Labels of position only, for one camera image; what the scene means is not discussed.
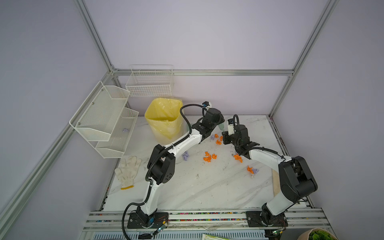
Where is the green hand brush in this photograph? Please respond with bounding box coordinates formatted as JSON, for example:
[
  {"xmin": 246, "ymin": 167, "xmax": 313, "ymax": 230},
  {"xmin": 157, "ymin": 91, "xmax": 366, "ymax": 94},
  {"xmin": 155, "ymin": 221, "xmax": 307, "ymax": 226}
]
[{"xmin": 218, "ymin": 122, "xmax": 225, "ymax": 132}]

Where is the green plastic dustpan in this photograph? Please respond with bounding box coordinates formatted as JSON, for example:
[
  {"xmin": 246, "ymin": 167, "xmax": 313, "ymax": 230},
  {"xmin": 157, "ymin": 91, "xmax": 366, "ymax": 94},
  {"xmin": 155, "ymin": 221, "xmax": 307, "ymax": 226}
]
[{"xmin": 187, "ymin": 121, "xmax": 192, "ymax": 134}]

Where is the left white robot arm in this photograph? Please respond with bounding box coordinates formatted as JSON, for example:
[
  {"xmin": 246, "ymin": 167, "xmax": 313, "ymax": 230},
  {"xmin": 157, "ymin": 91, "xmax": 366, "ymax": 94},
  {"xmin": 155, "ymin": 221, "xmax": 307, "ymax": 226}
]
[{"xmin": 136, "ymin": 106, "xmax": 225, "ymax": 220}]

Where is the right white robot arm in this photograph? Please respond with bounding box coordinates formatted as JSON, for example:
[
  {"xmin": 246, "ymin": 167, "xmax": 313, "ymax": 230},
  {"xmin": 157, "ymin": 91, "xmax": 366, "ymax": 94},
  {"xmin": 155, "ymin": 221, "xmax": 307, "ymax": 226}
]
[{"xmin": 222, "ymin": 120, "xmax": 318, "ymax": 227}]

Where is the orange purple scraps right cluster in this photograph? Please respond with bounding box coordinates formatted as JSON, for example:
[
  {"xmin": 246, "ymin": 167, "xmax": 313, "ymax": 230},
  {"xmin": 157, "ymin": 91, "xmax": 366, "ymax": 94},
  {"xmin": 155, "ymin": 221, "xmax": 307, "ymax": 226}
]
[{"xmin": 233, "ymin": 154, "xmax": 243, "ymax": 163}]

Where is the orange purple scraps cluster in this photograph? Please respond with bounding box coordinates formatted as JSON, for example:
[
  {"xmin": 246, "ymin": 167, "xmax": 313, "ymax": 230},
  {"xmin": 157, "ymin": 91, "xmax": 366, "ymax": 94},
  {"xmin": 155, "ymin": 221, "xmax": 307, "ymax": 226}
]
[
  {"xmin": 233, "ymin": 154, "xmax": 243, "ymax": 163},
  {"xmin": 211, "ymin": 134, "xmax": 223, "ymax": 145}
]

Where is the orange purple scraps back cluster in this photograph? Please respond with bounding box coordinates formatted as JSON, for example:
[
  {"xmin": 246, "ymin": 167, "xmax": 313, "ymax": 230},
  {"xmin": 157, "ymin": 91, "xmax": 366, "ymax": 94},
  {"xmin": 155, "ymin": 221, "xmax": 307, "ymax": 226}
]
[{"xmin": 211, "ymin": 134, "xmax": 223, "ymax": 145}]

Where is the orange purple scraps front right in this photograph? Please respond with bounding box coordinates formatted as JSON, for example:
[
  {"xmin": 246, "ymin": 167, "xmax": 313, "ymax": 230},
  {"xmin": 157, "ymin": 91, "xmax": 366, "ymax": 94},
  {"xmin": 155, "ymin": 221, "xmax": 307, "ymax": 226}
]
[{"xmin": 247, "ymin": 166, "xmax": 259, "ymax": 176}]

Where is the orange scraps centre cluster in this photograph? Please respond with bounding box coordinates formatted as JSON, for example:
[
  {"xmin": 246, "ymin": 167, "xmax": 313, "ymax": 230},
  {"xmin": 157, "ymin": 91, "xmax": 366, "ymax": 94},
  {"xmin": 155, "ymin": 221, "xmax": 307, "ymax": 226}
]
[{"xmin": 203, "ymin": 152, "xmax": 218, "ymax": 163}]

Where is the lone purple paper scrap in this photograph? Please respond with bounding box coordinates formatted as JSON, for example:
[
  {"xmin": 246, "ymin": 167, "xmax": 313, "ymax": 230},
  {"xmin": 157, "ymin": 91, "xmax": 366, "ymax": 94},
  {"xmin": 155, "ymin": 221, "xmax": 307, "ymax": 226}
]
[{"xmin": 182, "ymin": 151, "xmax": 190, "ymax": 161}]

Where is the cream trash bin yellow liner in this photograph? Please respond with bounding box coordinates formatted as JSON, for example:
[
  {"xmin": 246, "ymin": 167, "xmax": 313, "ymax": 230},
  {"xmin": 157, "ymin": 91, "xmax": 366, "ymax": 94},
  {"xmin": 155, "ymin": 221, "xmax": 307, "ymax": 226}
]
[{"xmin": 145, "ymin": 98, "xmax": 184, "ymax": 145}]

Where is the beige cloth rag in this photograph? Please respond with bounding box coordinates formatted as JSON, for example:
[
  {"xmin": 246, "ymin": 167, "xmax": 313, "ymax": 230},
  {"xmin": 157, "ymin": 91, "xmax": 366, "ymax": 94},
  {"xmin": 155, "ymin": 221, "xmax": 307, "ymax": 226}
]
[{"xmin": 272, "ymin": 170, "xmax": 281, "ymax": 197}]

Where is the white cotton work glove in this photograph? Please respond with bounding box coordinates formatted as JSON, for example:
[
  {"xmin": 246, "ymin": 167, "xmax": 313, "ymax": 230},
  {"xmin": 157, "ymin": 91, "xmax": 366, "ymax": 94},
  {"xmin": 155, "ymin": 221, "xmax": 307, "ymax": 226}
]
[{"xmin": 115, "ymin": 156, "xmax": 142, "ymax": 190}]

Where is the white mesh shelf lower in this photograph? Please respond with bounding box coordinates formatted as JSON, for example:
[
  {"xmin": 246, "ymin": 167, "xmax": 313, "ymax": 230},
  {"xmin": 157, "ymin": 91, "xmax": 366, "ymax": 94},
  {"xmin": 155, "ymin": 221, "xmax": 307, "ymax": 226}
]
[{"xmin": 96, "ymin": 108, "xmax": 139, "ymax": 159}]

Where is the white mesh shelf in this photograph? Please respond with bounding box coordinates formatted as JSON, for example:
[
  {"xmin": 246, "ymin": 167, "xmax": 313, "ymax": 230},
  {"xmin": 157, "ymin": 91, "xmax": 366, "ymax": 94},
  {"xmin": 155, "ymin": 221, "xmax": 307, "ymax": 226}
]
[
  {"xmin": 96, "ymin": 108, "xmax": 139, "ymax": 159},
  {"xmin": 69, "ymin": 82, "xmax": 130, "ymax": 142}
]

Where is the white mesh shelf upper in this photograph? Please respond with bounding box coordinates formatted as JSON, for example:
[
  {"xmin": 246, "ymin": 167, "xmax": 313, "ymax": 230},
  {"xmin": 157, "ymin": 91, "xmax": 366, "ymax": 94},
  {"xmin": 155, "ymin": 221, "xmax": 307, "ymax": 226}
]
[{"xmin": 69, "ymin": 82, "xmax": 130, "ymax": 142}]

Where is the green plant in pot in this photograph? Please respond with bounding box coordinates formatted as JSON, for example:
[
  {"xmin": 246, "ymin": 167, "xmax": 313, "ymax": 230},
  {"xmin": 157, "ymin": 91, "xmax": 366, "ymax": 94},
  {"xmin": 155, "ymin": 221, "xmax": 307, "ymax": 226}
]
[{"xmin": 298, "ymin": 228, "xmax": 337, "ymax": 240}]

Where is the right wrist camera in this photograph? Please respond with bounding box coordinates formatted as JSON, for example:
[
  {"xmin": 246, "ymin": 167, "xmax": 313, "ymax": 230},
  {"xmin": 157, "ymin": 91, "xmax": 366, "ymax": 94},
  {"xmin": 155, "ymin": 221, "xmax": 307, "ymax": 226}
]
[{"xmin": 228, "ymin": 118, "xmax": 235, "ymax": 135}]

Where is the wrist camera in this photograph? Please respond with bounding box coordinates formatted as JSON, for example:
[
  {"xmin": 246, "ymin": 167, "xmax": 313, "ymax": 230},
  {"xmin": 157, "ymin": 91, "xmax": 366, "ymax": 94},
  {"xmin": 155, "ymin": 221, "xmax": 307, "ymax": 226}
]
[
  {"xmin": 228, "ymin": 118, "xmax": 235, "ymax": 135},
  {"xmin": 202, "ymin": 101, "xmax": 212, "ymax": 111}
]

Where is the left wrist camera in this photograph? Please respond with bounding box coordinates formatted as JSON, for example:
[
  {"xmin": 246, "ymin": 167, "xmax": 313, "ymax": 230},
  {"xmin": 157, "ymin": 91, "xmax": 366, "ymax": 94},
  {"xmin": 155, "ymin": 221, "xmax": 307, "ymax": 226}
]
[{"xmin": 202, "ymin": 101, "xmax": 212, "ymax": 111}]

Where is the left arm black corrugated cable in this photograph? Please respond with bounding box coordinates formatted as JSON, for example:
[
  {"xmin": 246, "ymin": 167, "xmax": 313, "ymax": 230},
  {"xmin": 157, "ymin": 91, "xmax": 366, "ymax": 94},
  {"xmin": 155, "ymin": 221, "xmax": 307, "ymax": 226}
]
[{"xmin": 121, "ymin": 103, "xmax": 211, "ymax": 240}]

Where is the white wire basket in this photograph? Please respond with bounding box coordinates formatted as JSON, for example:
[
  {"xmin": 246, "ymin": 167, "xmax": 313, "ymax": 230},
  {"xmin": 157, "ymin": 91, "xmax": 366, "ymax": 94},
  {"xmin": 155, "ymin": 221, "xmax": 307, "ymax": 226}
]
[{"xmin": 126, "ymin": 65, "xmax": 174, "ymax": 98}]

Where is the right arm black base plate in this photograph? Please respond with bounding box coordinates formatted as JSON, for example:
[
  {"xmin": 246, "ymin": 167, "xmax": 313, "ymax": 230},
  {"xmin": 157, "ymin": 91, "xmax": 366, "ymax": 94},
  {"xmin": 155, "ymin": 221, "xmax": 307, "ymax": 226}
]
[{"xmin": 246, "ymin": 204, "xmax": 288, "ymax": 227}]

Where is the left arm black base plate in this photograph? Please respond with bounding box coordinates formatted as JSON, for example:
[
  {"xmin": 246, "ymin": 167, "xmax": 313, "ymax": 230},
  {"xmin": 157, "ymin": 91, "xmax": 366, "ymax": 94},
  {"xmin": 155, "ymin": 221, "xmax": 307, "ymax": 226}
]
[{"xmin": 126, "ymin": 207, "xmax": 169, "ymax": 229}]

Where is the aluminium front rail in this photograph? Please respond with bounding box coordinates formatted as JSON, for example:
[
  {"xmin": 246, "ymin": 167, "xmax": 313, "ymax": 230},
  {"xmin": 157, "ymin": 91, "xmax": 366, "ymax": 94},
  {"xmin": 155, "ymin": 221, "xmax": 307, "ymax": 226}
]
[{"xmin": 80, "ymin": 208, "xmax": 334, "ymax": 240}]

